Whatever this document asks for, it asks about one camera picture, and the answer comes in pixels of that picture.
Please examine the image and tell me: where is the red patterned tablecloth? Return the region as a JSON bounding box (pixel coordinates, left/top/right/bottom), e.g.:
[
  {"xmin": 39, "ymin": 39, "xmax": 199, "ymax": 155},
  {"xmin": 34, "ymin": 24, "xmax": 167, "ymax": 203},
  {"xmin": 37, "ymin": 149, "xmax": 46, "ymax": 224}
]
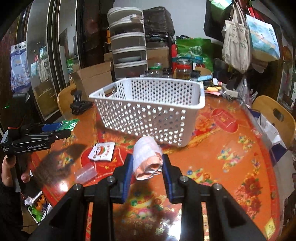
[{"xmin": 31, "ymin": 96, "xmax": 280, "ymax": 240}]

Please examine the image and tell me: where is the right wooden chair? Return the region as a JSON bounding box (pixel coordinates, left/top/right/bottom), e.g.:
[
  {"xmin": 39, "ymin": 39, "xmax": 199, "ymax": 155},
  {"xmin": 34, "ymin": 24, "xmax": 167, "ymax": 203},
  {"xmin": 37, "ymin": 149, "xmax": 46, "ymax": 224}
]
[{"xmin": 252, "ymin": 95, "xmax": 295, "ymax": 149}]

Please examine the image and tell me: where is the black phone clamp stand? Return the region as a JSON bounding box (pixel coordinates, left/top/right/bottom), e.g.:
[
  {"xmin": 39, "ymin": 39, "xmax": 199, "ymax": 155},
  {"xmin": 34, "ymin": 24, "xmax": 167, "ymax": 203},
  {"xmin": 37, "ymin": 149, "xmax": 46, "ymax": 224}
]
[{"xmin": 70, "ymin": 90, "xmax": 93, "ymax": 115}]

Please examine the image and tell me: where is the open cardboard box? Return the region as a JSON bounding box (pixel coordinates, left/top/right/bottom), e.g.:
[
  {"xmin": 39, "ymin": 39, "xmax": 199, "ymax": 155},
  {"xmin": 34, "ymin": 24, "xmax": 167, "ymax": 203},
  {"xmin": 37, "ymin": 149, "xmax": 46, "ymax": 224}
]
[{"xmin": 71, "ymin": 62, "xmax": 113, "ymax": 101}]

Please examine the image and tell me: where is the person left hand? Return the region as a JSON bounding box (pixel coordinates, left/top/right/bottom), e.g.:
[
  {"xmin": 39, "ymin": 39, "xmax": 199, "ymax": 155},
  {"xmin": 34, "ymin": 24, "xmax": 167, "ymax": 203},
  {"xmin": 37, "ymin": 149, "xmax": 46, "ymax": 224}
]
[{"xmin": 1, "ymin": 155, "xmax": 31, "ymax": 187}]

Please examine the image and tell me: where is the blue illustrated tote bag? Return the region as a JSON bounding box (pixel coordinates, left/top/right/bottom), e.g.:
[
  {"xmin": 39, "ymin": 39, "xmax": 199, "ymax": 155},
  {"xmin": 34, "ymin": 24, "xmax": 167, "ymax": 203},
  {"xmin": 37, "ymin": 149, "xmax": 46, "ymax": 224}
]
[{"xmin": 246, "ymin": 15, "xmax": 280, "ymax": 62}]

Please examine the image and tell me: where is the black plastic bag bundle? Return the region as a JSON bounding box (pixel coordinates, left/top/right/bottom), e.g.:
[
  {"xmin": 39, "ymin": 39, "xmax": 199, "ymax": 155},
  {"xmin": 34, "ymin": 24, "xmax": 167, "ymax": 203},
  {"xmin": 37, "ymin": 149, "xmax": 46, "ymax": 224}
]
[{"xmin": 143, "ymin": 6, "xmax": 175, "ymax": 37}]

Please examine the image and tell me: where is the green lid glass jar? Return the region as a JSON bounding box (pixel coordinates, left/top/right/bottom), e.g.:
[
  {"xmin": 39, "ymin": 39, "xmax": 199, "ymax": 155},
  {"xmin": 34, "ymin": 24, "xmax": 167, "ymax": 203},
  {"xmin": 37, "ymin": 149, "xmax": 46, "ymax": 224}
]
[{"xmin": 149, "ymin": 63, "xmax": 163, "ymax": 78}]

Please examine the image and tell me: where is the left wooden chair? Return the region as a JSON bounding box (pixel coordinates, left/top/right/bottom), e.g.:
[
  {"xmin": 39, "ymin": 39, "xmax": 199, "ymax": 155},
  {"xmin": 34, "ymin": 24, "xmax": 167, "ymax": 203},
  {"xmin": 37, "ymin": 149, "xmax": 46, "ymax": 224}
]
[{"xmin": 57, "ymin": 84, "xmax": 77, "ymax": 115}]

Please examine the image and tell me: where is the green shopping bag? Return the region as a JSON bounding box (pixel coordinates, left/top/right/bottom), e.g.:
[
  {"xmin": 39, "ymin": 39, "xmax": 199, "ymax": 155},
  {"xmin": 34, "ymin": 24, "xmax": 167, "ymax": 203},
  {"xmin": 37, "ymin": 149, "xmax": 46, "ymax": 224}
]
[{"xmin": 176, "ymin": 36, "xmax": 213, "ymax": 71}]

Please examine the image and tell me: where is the red lid pickle jar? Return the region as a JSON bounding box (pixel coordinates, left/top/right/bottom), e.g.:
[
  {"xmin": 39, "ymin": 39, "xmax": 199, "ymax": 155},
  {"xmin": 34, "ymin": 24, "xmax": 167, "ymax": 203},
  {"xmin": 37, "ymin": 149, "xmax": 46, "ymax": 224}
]
[{"xmin": 176, "ymin": 58, "xmax": 192, "ymax": 80}]

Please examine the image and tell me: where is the white cartoon snack packet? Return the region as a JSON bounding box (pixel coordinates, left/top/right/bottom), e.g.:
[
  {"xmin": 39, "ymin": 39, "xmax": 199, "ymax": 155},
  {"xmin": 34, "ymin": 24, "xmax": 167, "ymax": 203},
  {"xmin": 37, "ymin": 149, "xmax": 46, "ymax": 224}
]
[{"xmin": 88, "ymin": 142, "xmax": 115, "ymax": 162}]

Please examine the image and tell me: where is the grey plastic drawer tower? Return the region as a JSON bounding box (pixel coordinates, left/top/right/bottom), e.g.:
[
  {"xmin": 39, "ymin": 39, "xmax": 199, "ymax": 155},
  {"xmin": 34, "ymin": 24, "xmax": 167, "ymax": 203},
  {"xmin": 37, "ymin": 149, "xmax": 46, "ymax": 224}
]
[{"xmin": 107, "ymin": 7, "xmax": 147, "ymax": 80}]

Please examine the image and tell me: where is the blue white hanging packet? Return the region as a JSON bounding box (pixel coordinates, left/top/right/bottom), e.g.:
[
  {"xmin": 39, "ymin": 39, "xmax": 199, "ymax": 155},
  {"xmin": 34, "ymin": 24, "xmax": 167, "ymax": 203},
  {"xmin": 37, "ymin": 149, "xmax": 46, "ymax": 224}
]
[{"xmin": 10, "ymin": 41, "xmax": 31, "ymax": 93}]

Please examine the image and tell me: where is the green foil packet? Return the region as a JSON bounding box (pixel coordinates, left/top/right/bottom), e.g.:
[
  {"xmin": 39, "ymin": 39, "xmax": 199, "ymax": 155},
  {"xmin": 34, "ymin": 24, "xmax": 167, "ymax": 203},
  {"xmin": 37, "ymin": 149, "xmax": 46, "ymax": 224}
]
[{"xmin": 58, "ymin": 119, "xmax": 79, "ymax": 131}]

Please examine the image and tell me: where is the white pink cloth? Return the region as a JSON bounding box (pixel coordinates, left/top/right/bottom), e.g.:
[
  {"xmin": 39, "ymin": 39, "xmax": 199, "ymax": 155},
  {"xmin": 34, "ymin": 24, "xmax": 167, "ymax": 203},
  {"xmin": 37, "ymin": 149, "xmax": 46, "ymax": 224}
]
[{"xmin": 132, "ymin": 137, "xmax": 163, "ymax": 181}]

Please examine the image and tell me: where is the white perforated plastic basket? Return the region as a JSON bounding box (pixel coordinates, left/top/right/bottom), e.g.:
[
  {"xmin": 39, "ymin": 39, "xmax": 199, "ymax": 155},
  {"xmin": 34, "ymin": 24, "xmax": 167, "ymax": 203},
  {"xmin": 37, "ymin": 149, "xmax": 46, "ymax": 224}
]
[{"xmin": 89, "ymin": 77, "xmax": 205, "ymax": 147}]

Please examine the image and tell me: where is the brown cardboard box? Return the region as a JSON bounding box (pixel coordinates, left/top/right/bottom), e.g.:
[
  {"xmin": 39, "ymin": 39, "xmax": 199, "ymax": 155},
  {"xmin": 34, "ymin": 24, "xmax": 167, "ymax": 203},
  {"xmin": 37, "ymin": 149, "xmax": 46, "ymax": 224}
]
[{"xmin": 147, "ymin": 46, "xmax": 170, "ymax": 68}]

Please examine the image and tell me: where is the beige canvas tote bag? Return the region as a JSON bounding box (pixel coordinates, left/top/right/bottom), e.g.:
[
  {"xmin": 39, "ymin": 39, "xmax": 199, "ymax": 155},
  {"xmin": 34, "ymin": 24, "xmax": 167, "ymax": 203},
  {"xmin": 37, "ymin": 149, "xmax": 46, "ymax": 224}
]
[{"xmin": 222, "ymin": 2, "xmax": 251, "ymax": 74}]

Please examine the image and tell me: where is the wooden chair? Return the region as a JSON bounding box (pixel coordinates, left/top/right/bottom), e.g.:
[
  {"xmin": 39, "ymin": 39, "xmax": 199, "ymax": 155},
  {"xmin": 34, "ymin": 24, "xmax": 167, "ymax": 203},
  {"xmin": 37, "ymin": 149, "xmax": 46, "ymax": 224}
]
[
  {"xmin": 57, "ymin": 84, "xmax": 77, "ymax": 115},
  {"xmin": 252, "ymin": 95, "xmax": 295, "ymax": 149}
]

